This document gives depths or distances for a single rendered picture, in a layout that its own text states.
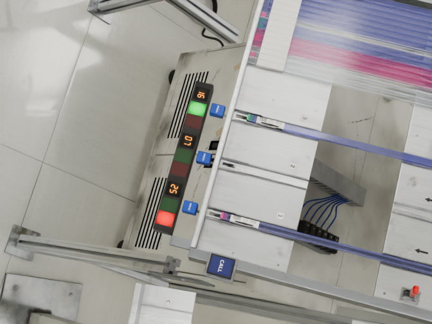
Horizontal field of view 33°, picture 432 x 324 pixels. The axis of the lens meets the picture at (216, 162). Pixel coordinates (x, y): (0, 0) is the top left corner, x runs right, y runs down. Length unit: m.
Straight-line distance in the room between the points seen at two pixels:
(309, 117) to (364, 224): 0.62
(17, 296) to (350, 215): 0.94
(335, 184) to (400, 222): 0.42
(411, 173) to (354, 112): 0.54
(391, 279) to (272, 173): 0.33
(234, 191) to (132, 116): 0.84
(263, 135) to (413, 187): 0.33
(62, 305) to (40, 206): 0.30
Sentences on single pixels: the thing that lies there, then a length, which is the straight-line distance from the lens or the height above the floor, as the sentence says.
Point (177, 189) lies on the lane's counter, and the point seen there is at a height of 0.66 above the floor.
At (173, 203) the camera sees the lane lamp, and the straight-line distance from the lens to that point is 1.55.
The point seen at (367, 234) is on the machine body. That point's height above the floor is 0.62.
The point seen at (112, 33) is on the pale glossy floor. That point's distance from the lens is 2.30.
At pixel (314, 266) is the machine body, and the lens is 1.97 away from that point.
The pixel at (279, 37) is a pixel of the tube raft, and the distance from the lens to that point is 1.64.
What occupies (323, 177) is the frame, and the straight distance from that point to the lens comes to 1.91.
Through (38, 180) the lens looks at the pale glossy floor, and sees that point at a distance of 2.13.
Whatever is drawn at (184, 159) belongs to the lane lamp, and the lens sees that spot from 1.57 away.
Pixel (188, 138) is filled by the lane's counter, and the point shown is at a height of 0.66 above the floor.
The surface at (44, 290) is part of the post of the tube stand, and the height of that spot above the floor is 0.01.
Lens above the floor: 1.84
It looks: 46 degrees down
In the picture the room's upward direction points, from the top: 90 degrees clockwise
